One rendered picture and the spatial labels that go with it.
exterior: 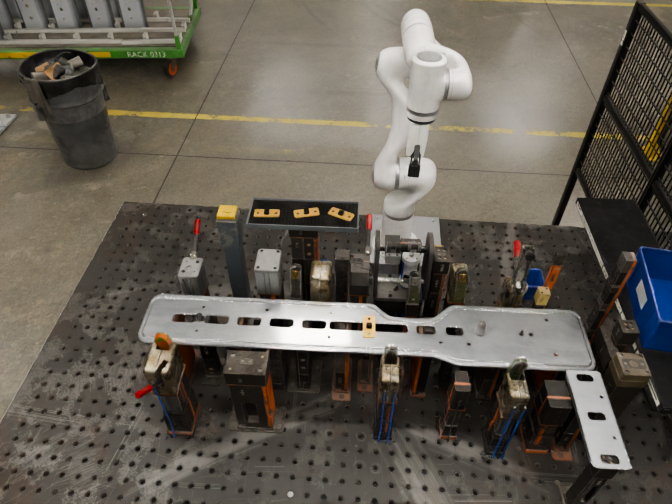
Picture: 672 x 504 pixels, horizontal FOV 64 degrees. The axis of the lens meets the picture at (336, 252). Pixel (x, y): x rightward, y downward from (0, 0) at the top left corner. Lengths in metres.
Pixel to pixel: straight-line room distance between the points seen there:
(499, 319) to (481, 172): 2.41
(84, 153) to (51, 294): 1.20
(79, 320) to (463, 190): 2.61
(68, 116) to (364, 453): 3.06
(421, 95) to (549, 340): 0.85
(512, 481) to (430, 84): 1.19
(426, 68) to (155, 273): 1.46
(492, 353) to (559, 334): 0.23
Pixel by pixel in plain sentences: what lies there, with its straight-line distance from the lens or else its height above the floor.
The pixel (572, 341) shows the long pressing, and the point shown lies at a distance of 1.81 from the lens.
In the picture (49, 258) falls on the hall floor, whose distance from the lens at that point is 3.71.
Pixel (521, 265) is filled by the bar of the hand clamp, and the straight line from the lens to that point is 1.76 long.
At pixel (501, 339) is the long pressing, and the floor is 1.00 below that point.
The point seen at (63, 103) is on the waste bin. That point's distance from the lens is 4.03.
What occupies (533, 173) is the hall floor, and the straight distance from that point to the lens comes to 4.20.
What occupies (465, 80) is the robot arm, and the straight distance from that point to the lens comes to 1.42.
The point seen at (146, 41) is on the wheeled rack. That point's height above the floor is 0.31.
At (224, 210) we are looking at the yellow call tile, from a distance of 1.87.
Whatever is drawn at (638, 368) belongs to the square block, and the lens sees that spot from 1.76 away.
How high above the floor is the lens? 2.35
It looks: 45 degrees down
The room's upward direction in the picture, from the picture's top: straight up
